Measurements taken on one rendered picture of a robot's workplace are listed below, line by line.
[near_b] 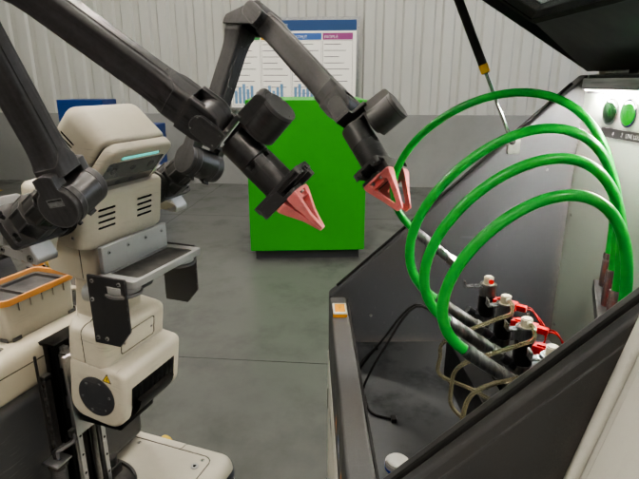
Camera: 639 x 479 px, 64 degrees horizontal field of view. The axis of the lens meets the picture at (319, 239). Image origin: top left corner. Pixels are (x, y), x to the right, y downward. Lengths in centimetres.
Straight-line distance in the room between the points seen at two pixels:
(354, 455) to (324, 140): 352
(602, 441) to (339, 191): 370
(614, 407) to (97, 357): 104
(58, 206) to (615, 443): 87
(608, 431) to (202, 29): 737
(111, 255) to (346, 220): 322
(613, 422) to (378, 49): 693
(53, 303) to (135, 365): 36
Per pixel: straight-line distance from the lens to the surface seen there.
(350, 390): 88
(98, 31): 87
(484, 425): 62
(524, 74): 759
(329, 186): 418
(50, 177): 98
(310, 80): 115
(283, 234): 427
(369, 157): 100
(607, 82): 113
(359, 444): 78
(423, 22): 739
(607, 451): 62
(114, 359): 132
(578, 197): 65
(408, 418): 104
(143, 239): 127
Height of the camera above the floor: 144
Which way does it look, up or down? 17 degrees down
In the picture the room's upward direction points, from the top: straight up
